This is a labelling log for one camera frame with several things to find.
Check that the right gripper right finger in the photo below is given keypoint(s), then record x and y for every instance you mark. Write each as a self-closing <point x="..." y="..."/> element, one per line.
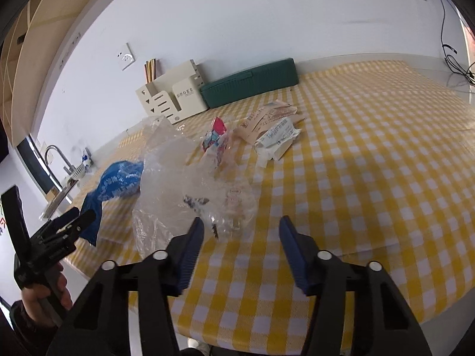
<point x="383" y="321"/>

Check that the blue plastic bag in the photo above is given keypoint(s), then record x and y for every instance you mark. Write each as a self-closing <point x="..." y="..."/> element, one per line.
<point x="121" y="179"/>

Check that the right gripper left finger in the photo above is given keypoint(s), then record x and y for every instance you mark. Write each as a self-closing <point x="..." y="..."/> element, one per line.
<point x="98" y="322"/>

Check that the person's left hand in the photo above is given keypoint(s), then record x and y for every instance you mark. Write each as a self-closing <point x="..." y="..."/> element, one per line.
<point x="33" y="294"/>

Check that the cream desk organizer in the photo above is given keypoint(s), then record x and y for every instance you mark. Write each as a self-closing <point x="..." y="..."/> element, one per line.
<point x="175" y="95"/>

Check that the dark green case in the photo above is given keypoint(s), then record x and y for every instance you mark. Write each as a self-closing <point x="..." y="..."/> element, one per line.
<point x="251" y="82"/>

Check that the white dish rack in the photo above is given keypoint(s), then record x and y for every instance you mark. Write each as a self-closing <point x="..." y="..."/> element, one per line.
<point x="80" y="171"/>

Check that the white wall socket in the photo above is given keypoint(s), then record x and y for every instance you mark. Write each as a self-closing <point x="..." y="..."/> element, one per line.
<point x="125" y="57"/>

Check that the clear plastic bag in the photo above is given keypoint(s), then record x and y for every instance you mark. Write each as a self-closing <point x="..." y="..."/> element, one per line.
<point x="173" y="166"/>

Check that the wooden wall shelf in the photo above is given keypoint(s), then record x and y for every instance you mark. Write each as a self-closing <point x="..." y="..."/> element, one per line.
<point x="27" y="54"/>

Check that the pink snack wrapper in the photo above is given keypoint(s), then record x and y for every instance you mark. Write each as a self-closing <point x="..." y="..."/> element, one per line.
<point x="215" y="142"/>

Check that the pencils in organizer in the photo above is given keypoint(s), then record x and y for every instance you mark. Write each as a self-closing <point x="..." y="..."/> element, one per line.
<point x="150" y="70"/>

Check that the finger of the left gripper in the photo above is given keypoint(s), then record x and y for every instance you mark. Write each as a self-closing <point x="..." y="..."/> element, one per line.
<point x="51" y="227"/>
<point x="69" y="235"/>

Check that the silver pill blister pack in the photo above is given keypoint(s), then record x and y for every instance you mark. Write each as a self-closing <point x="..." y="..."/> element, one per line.
<point x="195" y="203"/>

